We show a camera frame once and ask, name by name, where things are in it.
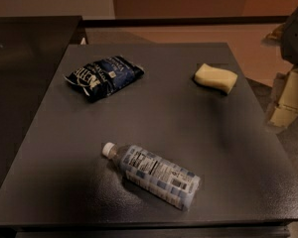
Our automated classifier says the blue chip bag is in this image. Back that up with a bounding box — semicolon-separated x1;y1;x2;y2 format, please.
65;56;144;102

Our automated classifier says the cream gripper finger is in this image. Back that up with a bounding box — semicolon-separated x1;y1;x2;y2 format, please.
267;66;298;128

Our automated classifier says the plastic water bottle blue label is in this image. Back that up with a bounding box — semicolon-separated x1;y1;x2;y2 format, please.
102;142;201;210

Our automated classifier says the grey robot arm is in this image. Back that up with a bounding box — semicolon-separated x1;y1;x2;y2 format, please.
266;7;298;128

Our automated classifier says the dark side table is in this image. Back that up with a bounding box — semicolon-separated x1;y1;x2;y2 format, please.
0;16;85;188

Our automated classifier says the yellow sponge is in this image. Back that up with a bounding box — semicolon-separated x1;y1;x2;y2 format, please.
194;63;237;94

